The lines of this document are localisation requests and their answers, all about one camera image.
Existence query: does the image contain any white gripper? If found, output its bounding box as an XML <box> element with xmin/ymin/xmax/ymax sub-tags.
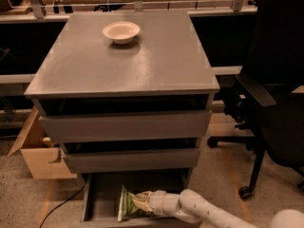
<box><xmin>133</xmin><ymin>190</ymin><xmax>181</xmax><ymax>216</ymax></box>

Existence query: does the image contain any green jalapeno chip bag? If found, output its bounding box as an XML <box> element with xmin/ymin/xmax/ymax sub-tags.
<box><xmin>117</xmin><ymin>186</ymin><xmax>153</xmax><ymax>222</ymax></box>

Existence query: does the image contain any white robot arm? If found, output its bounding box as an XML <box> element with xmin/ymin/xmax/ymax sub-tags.
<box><xmin>133</xmin><ymin>189</ymin><xmax>304</xmax><ymax>228</ymax></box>

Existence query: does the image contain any grey open bottom drawer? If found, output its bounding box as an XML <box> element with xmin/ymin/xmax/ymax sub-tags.
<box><xmin>68</xmin><ymin>169</ymin><xmax>200</xmax><ymax>228</ymax></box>

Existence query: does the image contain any grey middle drawer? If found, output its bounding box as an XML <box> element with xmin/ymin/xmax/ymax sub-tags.
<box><xmin>64</xmin><ymin>148</ymin><xmax>200</xmax><ymax>173</ymax></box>

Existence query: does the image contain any grey top drawer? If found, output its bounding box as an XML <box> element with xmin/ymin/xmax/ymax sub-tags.
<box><xmin>39</xmin><ymin>111</ymin><xmax>211</xmax><ymax>143</ymax></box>

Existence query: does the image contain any grey drawer cabinet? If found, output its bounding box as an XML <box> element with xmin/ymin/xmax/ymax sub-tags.
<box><xmin>24</xmin><ymin>10</ymin><xmax>220</xmax><ymax>182</ymax></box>

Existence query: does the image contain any cardboard box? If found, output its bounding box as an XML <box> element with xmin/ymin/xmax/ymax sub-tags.
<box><xmin>8</xmin><ymin>107</ymin><xmax>77</xmax><ymax>180</ymax></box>

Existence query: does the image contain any black office chair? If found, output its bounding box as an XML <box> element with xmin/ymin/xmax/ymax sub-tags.
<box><xmin>207</xmin><ymin>0</ymin><xmax>304</xmax><ymax>200</ymax></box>

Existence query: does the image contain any white paper bowl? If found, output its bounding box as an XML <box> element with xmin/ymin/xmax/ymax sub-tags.
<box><xmin>103</xmin><ymin>22</ymin><xmax>141</xmax><ymax>45</ymax></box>

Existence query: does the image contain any black floor cable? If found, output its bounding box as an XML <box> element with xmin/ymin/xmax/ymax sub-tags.
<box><xmin>38</xmin><ymin>183</ymin><xmax>87</xmax><ymax>228</ymax></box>

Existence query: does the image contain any wooden workbench with metal frame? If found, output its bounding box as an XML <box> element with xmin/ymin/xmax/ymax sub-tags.
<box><xmin>0</xmin><ymin>0</ymin><xmax>257</xmax><ymax>24</ymax></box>

